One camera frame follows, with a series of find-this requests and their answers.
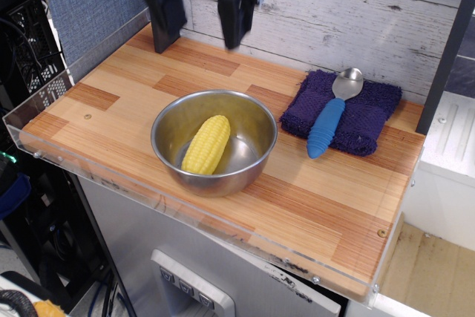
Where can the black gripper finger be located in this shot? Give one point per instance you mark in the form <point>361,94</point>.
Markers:
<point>168,15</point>
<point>236,20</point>

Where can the yellow plastic corn cob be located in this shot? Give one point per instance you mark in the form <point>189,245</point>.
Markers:
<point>207,146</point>

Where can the stainless steel pot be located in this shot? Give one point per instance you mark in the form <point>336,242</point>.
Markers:
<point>253,134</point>

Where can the black perforated crate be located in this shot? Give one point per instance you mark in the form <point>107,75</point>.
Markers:
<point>30,56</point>

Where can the purple folded towel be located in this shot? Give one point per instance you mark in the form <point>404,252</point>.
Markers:
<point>362,121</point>

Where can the clear acrylic table guard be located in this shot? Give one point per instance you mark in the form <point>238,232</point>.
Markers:
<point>329,220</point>

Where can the silver control panel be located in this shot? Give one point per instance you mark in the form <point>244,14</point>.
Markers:
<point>187,293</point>

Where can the yellow object bottom left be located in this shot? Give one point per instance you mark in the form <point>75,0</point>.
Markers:
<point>48,309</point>

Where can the dark grey left post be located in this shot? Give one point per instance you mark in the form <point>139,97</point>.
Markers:
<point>161,40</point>

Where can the dark grey post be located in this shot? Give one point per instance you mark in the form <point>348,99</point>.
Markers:
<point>161,40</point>
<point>460,25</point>

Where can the blue handled metal spoon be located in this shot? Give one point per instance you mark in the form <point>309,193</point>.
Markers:
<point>347,84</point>

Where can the dark grey right post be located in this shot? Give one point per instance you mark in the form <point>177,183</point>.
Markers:
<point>460,25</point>

